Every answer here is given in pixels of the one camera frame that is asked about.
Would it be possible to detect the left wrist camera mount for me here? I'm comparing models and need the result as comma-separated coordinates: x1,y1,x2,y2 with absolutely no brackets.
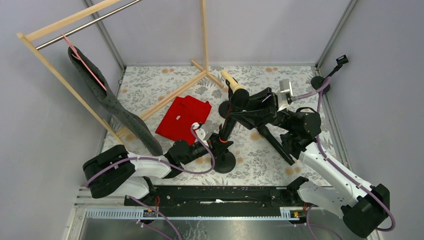
191,122,213,144

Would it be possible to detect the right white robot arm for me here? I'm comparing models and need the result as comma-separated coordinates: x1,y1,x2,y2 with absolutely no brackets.
220,88,396,238

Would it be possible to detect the beige microphone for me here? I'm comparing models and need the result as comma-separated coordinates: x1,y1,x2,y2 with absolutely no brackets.
220,70,245,94

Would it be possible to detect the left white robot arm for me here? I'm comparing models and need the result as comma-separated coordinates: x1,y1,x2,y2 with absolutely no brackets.
82,140,213,199

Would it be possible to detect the black microphone orange tip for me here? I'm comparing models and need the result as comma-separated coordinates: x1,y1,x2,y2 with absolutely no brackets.
219,88,250,143

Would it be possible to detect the dark grey hanging garment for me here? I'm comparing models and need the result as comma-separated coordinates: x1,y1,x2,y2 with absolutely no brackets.
67,47,163,156

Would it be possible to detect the floral patterned mat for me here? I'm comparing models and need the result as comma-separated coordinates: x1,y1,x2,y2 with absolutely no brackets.
117,66,348,186

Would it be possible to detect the purple cable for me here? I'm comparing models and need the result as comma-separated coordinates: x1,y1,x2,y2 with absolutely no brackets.
84,124,216,189
291,76,396,233

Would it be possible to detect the wooden clothes rack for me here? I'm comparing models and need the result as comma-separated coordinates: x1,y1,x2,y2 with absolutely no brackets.
0,0,204,164

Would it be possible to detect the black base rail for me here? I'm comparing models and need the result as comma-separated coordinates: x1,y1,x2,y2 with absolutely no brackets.
140,185,305,218

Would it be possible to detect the black mic stand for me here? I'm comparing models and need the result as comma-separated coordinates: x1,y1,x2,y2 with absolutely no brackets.
207,132,236,174
218,89,240,119

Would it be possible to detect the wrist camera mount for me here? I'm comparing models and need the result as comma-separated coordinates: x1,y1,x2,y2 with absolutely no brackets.
276,79,293,112
191,122,213,144

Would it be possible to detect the black mic stand corner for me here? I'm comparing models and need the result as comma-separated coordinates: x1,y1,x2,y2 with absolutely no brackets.
310,54,349,91

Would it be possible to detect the red folded shirt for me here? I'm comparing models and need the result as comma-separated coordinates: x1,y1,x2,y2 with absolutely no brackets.
155,95,212,145

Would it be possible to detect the metal clothes rail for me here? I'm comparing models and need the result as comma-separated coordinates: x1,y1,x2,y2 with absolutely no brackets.
35,0,142,50

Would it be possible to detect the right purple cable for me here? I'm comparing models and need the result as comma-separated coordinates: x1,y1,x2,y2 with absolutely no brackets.
291,76,396,233

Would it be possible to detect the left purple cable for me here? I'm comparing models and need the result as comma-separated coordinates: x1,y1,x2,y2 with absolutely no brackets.
84,124,216,189

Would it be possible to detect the pink clothes hanger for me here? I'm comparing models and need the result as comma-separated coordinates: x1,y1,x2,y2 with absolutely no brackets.
61,33,107,92

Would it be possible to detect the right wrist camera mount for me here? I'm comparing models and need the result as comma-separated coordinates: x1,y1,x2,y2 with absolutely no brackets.
276,79,293,112

